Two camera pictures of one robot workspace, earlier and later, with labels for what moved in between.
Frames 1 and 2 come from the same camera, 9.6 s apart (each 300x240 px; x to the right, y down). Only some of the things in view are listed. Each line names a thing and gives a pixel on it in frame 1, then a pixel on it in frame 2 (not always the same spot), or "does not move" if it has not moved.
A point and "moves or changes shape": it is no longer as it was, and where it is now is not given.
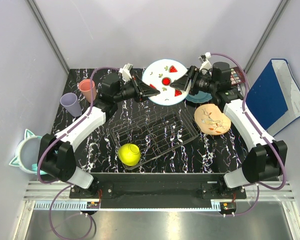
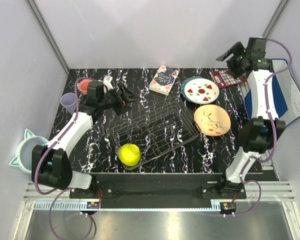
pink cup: x=84 y=85 does not move
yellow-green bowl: x=129 y=154 does not move
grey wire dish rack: x=156 y=132 does not move
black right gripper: x=183 y=82 to x=236 y=48
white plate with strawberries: x=160 y=73 moves or changes shape
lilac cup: x=70 y=101 does not move
